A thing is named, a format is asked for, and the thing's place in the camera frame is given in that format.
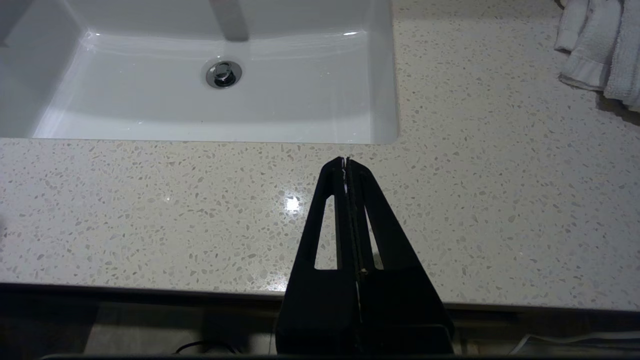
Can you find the white rectangular sink basin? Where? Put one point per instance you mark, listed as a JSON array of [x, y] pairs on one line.
[[200, 110]]

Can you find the chrome sink drain stopper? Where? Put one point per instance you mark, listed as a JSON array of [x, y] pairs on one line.
[[223, 74]]

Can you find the white crumpled towel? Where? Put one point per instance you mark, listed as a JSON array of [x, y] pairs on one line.
[[600, 45]]

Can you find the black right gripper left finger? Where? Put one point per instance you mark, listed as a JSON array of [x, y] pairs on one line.
[[315, 310]]

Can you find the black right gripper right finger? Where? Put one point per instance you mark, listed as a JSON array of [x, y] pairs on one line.
[[400, 310]]

